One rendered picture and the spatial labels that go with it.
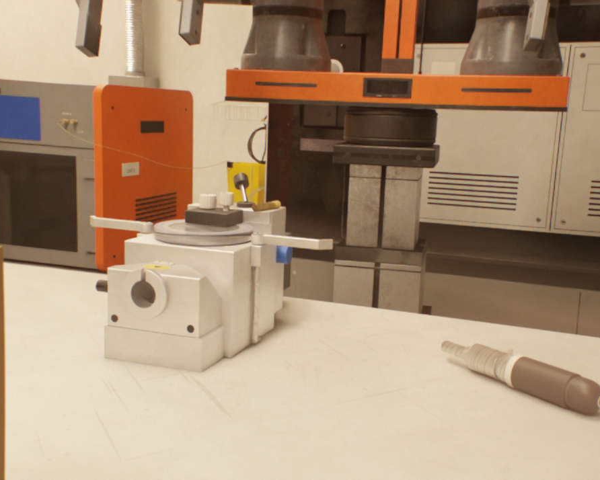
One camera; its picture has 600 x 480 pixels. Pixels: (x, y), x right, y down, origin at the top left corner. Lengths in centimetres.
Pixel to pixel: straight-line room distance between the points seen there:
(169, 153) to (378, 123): 92
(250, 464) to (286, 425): 6
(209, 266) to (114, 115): 121
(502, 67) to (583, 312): 98
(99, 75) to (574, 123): 243
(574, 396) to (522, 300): 148
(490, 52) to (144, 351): 77
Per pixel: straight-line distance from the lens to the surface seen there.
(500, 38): 123
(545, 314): 207
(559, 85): 121
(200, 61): 362
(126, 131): 186
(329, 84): 123
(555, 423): 58
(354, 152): 122
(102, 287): 64
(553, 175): 208
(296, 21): 127
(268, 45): 126
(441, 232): 216
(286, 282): 82
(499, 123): 209
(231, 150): 355
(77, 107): 183
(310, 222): 225
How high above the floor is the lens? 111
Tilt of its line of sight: 10 degrees down
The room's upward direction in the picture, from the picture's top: 2 degrees clockwise
